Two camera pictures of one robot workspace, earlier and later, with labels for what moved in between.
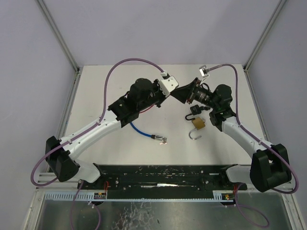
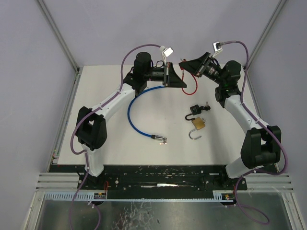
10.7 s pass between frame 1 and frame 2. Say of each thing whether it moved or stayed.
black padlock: stayed
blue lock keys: stayed
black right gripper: moved
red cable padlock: moved
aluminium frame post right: stayed
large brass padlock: stayed
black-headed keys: stayed
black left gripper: moved
